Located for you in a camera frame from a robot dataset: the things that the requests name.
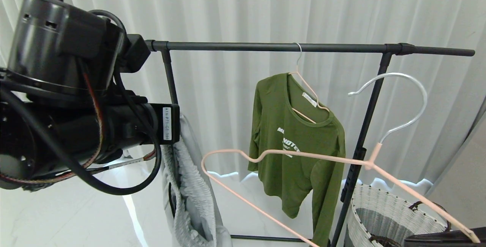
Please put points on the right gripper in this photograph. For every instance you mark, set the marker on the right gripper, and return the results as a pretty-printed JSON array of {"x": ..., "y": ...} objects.
[{"x": 444, "y": 240}]

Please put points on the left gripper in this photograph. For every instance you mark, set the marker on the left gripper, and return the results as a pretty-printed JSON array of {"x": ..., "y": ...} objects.
[{"x": 114, "y": 123}]

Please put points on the pale grey garment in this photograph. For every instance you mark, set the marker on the pale grey garment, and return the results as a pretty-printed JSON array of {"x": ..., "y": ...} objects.
[{"x": 193, "y": 194}]

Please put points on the pink clothes hanger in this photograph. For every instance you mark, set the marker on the pink clothes hanger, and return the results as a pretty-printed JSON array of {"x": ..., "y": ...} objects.
[
  {"x": 374, "y": 156},
  {"x": 297, "y": 66}
]

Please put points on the green short-sleeved shirt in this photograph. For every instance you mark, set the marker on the green short-sleeved shirt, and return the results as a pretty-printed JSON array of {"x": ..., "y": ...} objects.
[{"x": 296, "y": 178}]

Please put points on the white laundry basket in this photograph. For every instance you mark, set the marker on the white laundry basket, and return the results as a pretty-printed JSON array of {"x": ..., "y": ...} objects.
[{"x": 379, "y": 201}]

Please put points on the black clothes rack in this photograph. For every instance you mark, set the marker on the black clothes rack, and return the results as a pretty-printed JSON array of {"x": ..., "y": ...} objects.
[{"x": 341, "y": 47}]

